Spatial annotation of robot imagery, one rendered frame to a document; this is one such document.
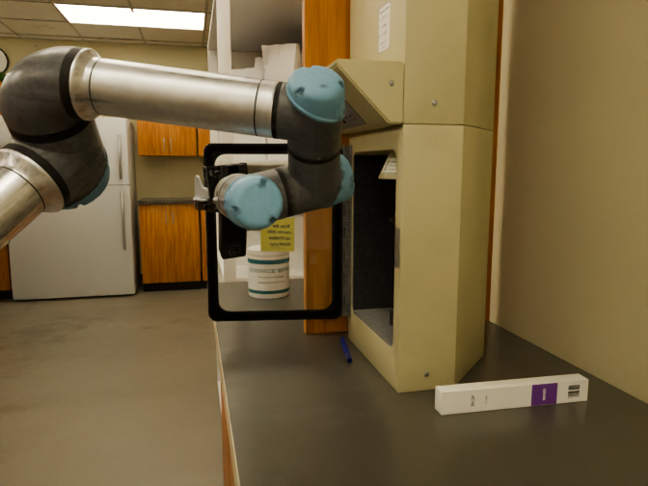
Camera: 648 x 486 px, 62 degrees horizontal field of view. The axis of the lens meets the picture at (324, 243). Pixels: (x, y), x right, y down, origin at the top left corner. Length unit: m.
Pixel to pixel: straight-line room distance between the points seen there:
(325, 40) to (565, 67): 0.52
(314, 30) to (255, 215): 0.64
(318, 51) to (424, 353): 0.70
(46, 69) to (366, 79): 0.46
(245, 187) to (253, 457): 0.37
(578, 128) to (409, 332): 0.56
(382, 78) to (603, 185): 0.50
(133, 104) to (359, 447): 0.57
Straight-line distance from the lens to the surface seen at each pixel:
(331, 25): 1.30
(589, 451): 0.90
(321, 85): 0.70
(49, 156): 0.87
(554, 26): 1.35
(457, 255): 0.98
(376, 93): 0.91
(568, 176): 1.26
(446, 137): 0.96
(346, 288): 1.25
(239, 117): 0.72
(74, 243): 5.90
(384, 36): 1.04
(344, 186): 0.80
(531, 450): 0.88
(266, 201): 0.74
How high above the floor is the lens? 1.34
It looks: 8 degrees down
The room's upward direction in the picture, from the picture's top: straight up
